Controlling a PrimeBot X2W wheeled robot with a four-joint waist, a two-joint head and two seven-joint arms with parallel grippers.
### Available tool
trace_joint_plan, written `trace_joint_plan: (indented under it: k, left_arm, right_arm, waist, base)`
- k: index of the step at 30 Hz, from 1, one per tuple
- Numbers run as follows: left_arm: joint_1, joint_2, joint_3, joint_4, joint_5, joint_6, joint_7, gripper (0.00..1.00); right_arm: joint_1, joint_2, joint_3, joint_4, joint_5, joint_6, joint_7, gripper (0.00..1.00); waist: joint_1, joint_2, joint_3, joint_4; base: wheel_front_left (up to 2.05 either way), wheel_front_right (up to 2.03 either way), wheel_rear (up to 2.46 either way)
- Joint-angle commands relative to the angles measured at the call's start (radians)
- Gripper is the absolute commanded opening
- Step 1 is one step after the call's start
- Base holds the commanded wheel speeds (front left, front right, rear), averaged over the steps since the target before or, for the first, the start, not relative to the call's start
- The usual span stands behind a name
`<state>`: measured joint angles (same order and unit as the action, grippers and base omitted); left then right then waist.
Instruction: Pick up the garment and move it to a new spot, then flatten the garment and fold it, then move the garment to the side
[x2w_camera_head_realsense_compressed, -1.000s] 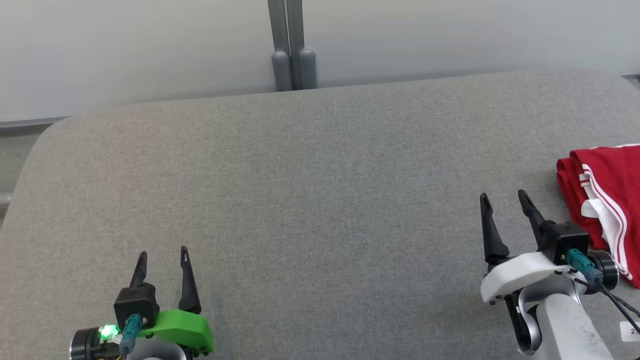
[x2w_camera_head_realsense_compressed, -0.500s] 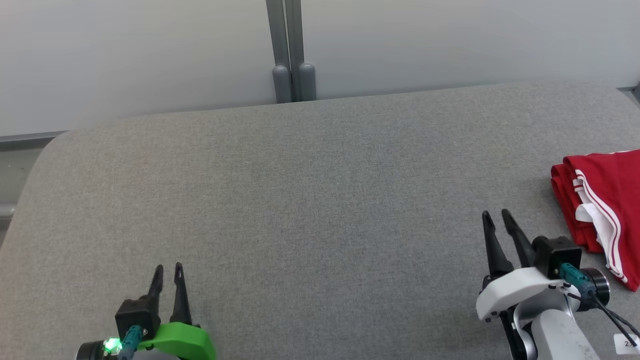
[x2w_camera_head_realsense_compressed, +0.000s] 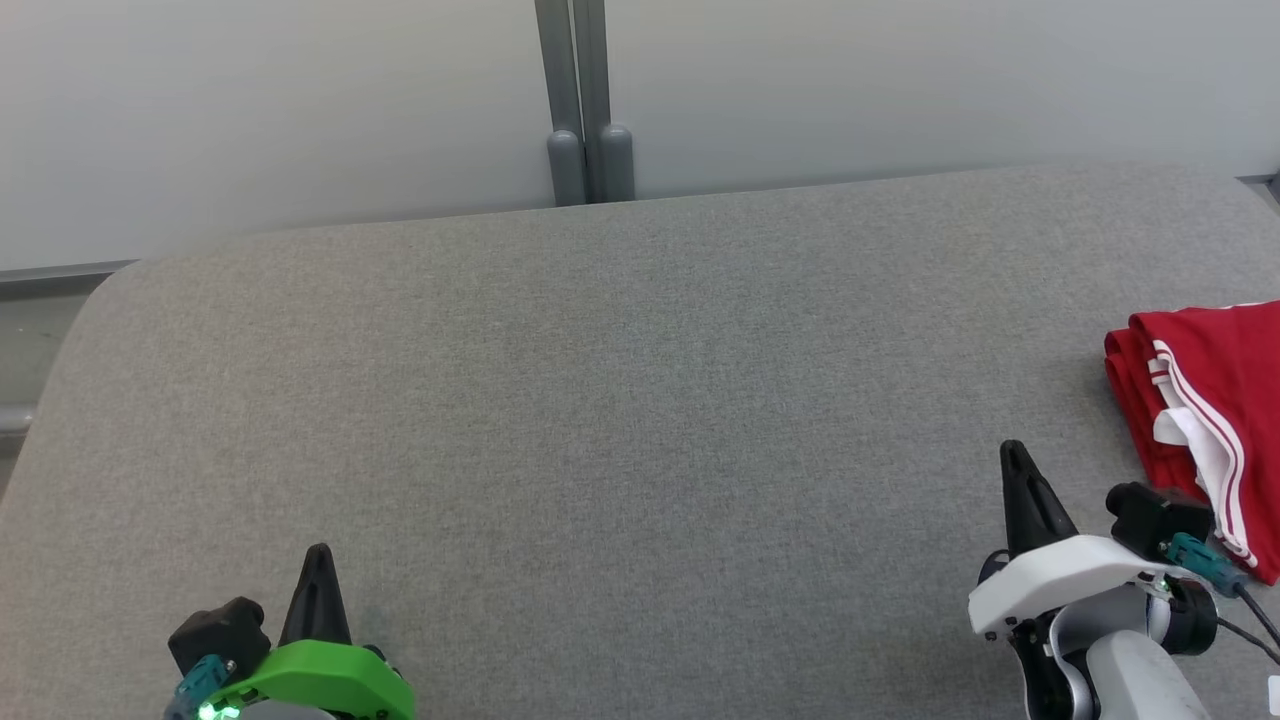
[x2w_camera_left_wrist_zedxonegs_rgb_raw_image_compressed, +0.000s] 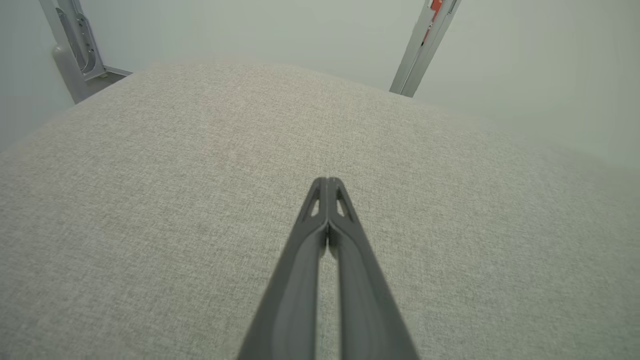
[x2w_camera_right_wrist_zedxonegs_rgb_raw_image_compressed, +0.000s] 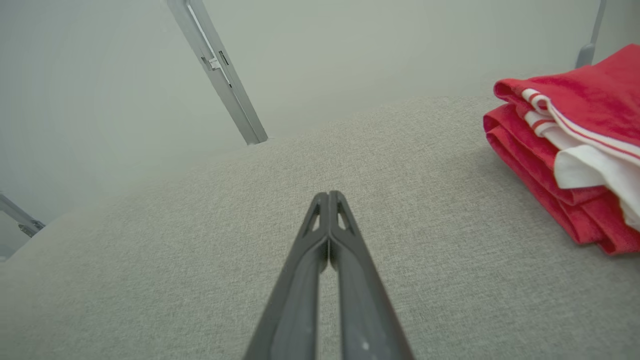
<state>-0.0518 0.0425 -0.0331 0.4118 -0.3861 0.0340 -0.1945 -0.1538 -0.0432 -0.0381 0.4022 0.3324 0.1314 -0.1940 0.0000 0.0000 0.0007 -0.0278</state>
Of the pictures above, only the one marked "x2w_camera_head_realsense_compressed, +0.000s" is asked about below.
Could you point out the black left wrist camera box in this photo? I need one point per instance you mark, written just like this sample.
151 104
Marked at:
220 630

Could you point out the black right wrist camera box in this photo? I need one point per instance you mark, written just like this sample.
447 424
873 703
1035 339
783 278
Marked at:
1150 520

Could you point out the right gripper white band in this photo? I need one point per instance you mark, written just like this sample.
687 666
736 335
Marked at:
1060 575

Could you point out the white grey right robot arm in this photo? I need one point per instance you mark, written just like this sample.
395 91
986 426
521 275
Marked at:
1130 680

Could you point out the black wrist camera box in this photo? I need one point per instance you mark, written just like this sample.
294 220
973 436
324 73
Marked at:
1150 520
220 630

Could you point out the grey metal partition post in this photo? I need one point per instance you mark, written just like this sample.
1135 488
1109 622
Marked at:
616 165
566 170

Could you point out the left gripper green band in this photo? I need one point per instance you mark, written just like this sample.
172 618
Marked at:
320 675

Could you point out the grey rounded frame foot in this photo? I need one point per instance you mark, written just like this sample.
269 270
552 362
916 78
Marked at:
15 420

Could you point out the teal right camera connector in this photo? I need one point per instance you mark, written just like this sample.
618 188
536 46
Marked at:
1205 562

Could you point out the teal camera connector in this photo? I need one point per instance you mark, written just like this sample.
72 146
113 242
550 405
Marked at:
1205 562
200 680

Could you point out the teal left camera connector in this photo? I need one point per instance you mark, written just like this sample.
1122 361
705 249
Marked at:
200 680

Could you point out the red and white sports shirt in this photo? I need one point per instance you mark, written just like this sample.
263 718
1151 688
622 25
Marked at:
1220 350

